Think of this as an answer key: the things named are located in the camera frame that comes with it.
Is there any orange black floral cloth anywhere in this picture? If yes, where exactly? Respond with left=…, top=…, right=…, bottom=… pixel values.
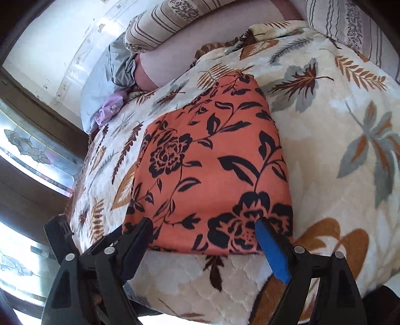
left=121, top=72, right=295, bottom=257

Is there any wooden window frame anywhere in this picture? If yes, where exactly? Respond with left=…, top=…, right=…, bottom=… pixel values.
left=0, top=67, right=93, bottom=247

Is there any striped floral pillow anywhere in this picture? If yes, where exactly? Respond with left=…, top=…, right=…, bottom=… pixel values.
left=124, top=0, right=240, bottom=53
left=304, top=0, right=400, bottom=74

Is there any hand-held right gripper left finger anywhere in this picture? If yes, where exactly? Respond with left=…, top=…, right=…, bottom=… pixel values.
left=43, top=218, right=154, bottom=325

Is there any pink bed sheet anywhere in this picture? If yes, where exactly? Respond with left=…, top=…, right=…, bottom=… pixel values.
left=136, top=0, right=308, bottom=92

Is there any grey crumpled cloth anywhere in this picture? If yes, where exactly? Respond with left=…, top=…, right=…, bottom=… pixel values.
left=108, top=37, right=142, bottom=92

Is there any purple cloth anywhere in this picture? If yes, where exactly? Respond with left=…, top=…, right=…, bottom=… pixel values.
left=93, top=91, right=128, bottom=126

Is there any cream leaf print blanket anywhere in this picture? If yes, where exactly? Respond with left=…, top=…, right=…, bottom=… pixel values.
left=68, top=19, right=400, bottom=325

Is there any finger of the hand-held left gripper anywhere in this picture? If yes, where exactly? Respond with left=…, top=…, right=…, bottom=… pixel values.
left=43, top=214, right=79, bottom=264

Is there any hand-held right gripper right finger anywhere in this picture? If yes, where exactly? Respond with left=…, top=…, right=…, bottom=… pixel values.
left=255, top=218, right=368, bottom=325

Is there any light blue pillow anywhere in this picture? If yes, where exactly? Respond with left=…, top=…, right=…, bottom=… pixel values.
left=80, top=40, right=133, bottom=133

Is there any patterned glass window pane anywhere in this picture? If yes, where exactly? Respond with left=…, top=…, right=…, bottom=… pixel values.
left=0, top=215, right=65, bottom=302
left=0, top=99, right=84, bottom=197

